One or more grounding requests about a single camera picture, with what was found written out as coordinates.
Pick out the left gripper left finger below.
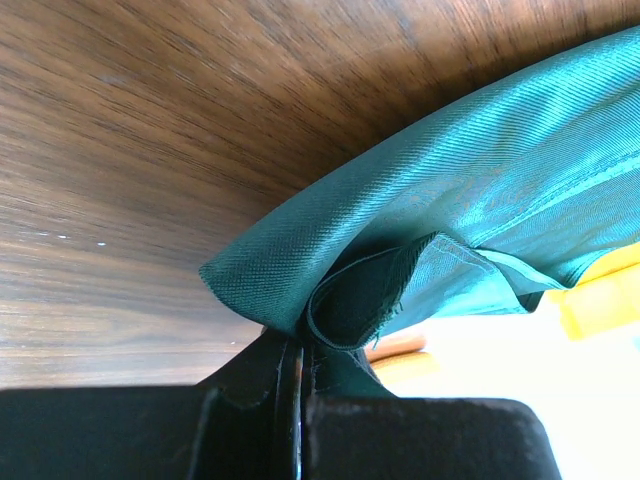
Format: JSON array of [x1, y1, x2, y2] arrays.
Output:
[[1, 331, 303, 479]]

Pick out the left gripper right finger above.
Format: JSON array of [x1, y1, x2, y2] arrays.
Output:
[[300, 343, 561, 479]]

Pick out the dark green cloth napkin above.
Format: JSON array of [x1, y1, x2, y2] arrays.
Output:
[[198, 25, 640, 351]]

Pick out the yellow plastic bin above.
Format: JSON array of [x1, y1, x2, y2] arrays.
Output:
[[545, 244, 639, 341]]

